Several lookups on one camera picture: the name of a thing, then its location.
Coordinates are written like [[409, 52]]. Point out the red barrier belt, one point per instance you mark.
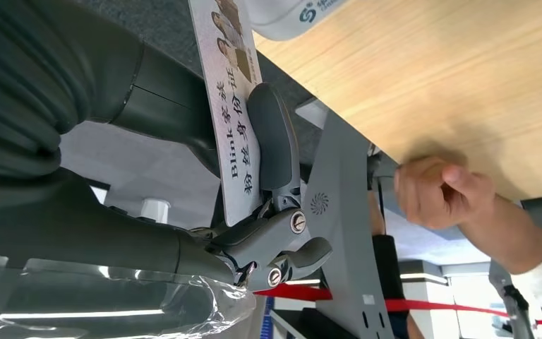
[[439, 306]]

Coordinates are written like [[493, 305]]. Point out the grey kiosk stand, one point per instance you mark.
[[341, 210]]

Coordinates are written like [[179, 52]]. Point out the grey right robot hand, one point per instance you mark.
[[88, 234]]

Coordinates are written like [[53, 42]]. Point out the white card reader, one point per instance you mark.
[[275, 18]]

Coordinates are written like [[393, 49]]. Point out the white cylindrical fixture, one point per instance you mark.
[[155, 210]]

